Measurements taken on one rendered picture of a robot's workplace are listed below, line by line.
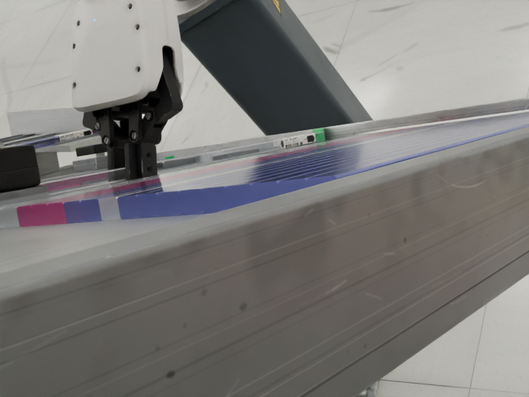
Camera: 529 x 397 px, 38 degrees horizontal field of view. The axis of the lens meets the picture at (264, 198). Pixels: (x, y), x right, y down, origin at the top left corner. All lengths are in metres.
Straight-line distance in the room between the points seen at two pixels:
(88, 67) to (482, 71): 1.41
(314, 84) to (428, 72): 0.62
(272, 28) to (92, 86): 0.76
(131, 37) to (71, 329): 0.51
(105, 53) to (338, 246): 0.47
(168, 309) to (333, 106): 1.37
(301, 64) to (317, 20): 1.03
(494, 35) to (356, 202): 1.82
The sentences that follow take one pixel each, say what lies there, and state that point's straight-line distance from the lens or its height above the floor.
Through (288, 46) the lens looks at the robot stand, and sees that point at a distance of 1.43.
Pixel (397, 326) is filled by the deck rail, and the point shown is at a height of 1.08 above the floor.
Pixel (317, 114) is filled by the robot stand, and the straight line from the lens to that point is 1.54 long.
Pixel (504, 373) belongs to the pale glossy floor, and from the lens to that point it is 1.50.
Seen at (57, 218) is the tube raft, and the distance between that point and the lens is 0.41.
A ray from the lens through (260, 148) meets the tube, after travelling 0.80.
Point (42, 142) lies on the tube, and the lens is 1.19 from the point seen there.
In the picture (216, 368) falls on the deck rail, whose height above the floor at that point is 1.15.
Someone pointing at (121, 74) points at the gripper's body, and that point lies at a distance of 0.65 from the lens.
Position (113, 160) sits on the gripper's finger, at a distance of 0.67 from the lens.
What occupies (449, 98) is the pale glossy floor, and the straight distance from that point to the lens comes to 1.95.
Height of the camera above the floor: 1.28
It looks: 39 degrees down
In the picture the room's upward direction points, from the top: 44 degrees counter-clockwise
